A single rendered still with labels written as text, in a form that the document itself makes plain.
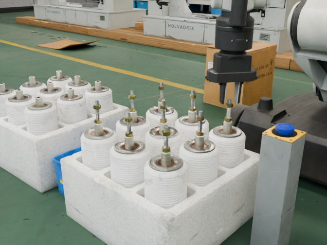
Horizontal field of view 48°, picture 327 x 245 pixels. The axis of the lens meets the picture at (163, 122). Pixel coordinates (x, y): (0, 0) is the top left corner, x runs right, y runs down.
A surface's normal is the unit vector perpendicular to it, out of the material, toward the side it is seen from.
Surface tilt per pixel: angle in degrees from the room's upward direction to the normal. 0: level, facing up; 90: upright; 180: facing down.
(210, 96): 89
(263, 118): 45
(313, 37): 115
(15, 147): 90
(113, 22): 90
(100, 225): 90
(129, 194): 0
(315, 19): 76
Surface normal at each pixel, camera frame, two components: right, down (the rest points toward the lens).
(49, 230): 0.00, -0.93
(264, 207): -0.68, 0.27
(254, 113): -0.48, -0.46
